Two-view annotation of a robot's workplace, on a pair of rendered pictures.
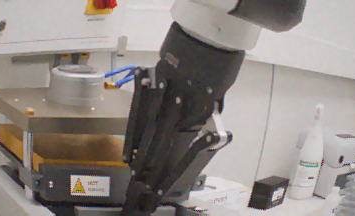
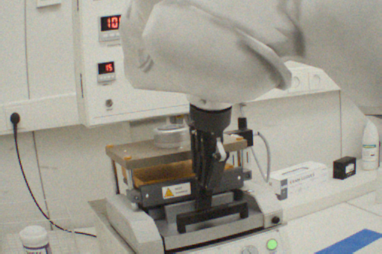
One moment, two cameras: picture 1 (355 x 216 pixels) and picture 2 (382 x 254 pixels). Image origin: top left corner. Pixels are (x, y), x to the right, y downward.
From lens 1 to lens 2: 0.32 m
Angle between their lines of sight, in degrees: 20
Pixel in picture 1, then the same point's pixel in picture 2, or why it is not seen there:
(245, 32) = not seen: hidden behind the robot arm
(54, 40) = (162, 108)
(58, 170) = (152, 187)
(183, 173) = (211, 175)
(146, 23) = not seen: hidden behind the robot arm
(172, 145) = (206, 161)
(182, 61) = (195, 121)
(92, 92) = (180, 139)
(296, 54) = not seen: hidden behind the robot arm
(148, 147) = (199, 163)
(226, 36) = (210, 104)
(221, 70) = (215, 122)
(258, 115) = (334, 121)
